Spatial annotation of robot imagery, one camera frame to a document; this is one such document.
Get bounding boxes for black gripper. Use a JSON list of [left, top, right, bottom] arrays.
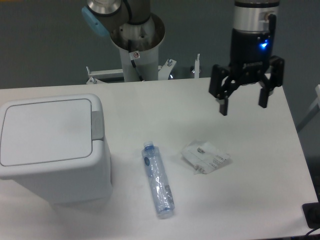
[[208, 28, 285, 116]]

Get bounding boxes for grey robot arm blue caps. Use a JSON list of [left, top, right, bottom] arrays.
[[81, 0, 285, 115]]

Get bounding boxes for grey trash can push button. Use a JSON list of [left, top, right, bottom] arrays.
[[91, 111, 105, 141]]

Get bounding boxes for white plastic trash can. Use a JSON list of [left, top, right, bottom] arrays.
[[0, 93, 113, 204]]

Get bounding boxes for crumpled clear plastic bag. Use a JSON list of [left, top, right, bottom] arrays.
[[181, 140, 231, 175]]

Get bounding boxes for clear plastic water bottle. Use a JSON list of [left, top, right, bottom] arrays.
[[141, 141, 175, 220]]

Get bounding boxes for black device at table corner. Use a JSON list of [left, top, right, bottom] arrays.
[[302, 202, 320, 229]]

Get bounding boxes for white frame at right edge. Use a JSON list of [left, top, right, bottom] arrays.
[[296, 84, 320, 133]]

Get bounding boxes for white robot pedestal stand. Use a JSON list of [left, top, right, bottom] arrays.
[[82, 7, 177, 84]]

